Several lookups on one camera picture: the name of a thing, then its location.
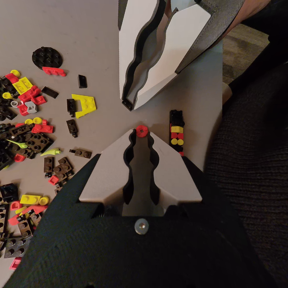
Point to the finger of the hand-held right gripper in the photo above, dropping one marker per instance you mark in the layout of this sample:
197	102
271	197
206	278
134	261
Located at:
182	40
130	33

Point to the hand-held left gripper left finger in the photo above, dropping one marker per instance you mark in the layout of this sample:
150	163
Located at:
105	177

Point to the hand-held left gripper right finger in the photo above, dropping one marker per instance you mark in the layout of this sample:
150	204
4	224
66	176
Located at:
177	180

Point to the black red yellow lego assembly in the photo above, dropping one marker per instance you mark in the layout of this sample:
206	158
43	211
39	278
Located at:
176	130

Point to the red round lego piece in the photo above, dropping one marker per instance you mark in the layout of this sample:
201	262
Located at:
141	131

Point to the small black lego plate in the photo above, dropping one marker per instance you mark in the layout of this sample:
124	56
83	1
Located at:
127	104

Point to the pile of lego pieces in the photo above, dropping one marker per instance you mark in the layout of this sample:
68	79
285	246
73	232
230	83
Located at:
33	139

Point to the person's right forearm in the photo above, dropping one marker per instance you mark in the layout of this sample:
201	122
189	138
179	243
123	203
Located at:
279	45

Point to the person's right hand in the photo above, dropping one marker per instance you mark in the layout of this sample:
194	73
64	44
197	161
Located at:
252	9

